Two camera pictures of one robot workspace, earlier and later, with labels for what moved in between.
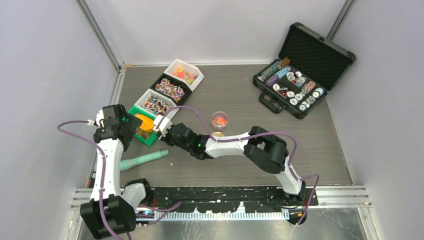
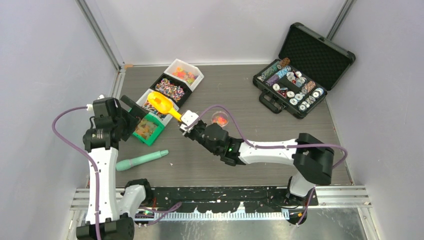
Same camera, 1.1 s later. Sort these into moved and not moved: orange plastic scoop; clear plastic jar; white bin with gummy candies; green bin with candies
Moved: orange plastic scoop
Not moved: green bin with candies; clear plastic jar; white bin with gummy candies
